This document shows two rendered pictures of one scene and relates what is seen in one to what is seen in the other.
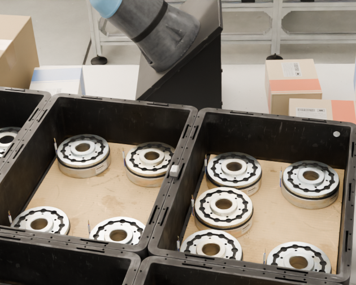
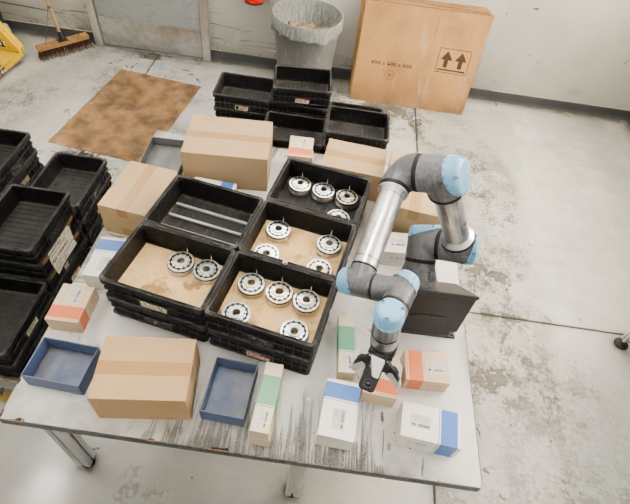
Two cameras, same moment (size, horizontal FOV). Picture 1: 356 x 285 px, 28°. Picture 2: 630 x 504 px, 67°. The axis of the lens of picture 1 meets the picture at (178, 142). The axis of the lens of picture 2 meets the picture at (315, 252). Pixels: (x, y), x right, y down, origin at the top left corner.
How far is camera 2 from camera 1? 1.59 m
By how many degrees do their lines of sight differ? 60
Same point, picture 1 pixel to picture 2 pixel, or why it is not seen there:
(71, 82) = not seen: hidden behind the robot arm
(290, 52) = not seen: outside the picture
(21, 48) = (425, 221)
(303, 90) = (409, 368)
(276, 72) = (431, 357)
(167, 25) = (409, 266)
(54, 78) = not seen: hidden behind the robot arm
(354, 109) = (386, 393)
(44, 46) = not seen: outside the picture
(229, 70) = (458, 345)
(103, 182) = (311, 254)
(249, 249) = (257, 303)
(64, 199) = (301, 241)
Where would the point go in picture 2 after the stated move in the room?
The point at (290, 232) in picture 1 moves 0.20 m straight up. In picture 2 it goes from (265, 321) to (266, 289)
